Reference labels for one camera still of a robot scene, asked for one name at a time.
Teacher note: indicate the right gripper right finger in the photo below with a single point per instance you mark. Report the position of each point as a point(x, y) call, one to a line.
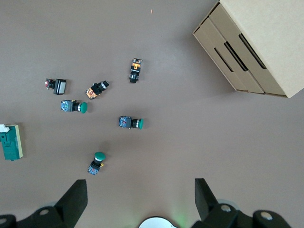
point(209, 211)

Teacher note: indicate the green push button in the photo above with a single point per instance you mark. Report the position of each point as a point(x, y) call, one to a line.
point(99, 156)
point(124, 122)
point(82, 107)

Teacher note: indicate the brown cardboard box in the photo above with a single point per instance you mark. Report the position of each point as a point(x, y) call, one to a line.
point(261, 35)

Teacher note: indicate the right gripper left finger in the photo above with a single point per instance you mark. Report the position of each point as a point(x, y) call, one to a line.
point(71, 204)

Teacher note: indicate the black orange selector switch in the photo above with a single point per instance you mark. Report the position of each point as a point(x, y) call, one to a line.
point(135, 71)
point(95, 91)

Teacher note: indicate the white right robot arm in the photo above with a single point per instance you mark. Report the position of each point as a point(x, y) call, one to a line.
point(155, 223)

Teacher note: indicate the brown paper table cover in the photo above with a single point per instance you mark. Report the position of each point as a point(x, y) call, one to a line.
point(190, 142)

